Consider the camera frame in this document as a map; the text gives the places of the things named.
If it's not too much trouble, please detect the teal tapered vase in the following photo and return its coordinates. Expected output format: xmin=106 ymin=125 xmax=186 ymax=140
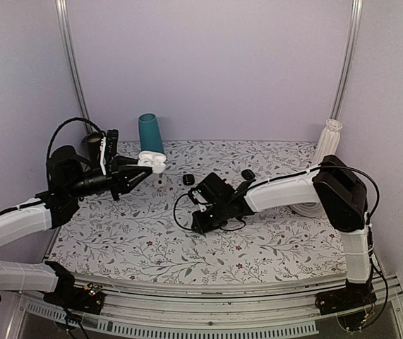
xmin=138 ymin=112 xmax=164 ymax=153

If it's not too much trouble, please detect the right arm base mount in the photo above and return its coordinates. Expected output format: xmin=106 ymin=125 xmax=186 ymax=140
xmin=315 ymin=279 xmax=377 ymax=315

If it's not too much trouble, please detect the right metal frame post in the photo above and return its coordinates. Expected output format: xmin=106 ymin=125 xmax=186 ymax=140
xmin=330 ymin=0 xmax=363 ymax=120

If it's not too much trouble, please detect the metal front rail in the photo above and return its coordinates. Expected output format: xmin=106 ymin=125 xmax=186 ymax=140
xmin=6 ymin=274 xmax=403 ymax=338

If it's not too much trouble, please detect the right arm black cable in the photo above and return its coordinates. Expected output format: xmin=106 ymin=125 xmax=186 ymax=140
xmin=172 ymin=165 xmax=389 ymax=319

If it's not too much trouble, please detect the black earbud case right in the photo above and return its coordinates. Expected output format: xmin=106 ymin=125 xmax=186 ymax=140
xmin=241 ymin=169 xmax=255 ymax=180

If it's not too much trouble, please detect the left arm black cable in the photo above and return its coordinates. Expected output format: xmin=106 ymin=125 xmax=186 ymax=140
xmin=45 ymin=117 xmax=103 ymax=191

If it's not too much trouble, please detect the black earbud case left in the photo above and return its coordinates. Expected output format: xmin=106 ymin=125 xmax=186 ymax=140
xmin=182 ymin=174 xmax=195 ymax=186

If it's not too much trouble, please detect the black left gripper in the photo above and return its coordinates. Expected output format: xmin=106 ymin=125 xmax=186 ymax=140
xmin=66 ymin=155 xmax=152 ymax=200

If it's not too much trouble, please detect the black earbud case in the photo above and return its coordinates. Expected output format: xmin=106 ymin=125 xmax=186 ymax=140
xmin=241 ymin=169 xmax=255 ymax=180
xmin=182 ymin=174 xmax=195 ymax=186

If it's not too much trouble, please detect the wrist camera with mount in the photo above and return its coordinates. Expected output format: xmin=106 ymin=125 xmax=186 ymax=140
xmin=100 ymin=129 xmax=119 ymax=176
xmin=188 ymin=188 xmax=209 ymax=206

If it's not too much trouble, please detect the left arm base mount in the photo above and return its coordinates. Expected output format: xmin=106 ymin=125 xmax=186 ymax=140
xmin=43 ymin=261 xmax=105 ymax=315

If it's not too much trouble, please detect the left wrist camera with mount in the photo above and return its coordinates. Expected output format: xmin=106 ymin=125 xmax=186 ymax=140
xmin=100 ymin=129 xmax=119 ymax=176

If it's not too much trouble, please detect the white ribbed vase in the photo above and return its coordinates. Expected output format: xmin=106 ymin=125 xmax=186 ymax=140
xmin=312 ymin=119 xmax=343 ymax=165

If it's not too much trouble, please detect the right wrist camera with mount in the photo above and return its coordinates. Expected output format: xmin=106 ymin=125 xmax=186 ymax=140
xmin=188 ymin=188 xmax=209 ymax=206

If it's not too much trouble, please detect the white round earbud case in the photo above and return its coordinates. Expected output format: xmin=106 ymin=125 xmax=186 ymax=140
xmin=153 ymin=179 xmax=167 ymax=189

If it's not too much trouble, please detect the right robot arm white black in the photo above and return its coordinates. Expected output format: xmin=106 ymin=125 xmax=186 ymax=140
xmin=188 ymin=155 xmax=374 ymax=308

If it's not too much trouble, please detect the left metal frame post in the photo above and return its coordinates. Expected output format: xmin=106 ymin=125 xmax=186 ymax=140
xmin=55 ymin=0 xmax=90 ymax=120

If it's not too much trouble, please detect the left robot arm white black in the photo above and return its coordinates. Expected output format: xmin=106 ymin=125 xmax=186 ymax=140
xmin=0 ymin=145 xmax=166 ymax=307

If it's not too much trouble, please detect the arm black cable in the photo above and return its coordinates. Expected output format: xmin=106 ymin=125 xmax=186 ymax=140
xmin=45 ymin=117 xmax=103 ymax=191
xmin=172 ymin=165 xmax=389 ymax=319

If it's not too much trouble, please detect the metal frame post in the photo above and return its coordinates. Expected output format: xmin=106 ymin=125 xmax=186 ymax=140
xmin=330 ymin=0 xmax=363 ymax=120
xmin=55 ymin=0 xmax=90 ymax=120

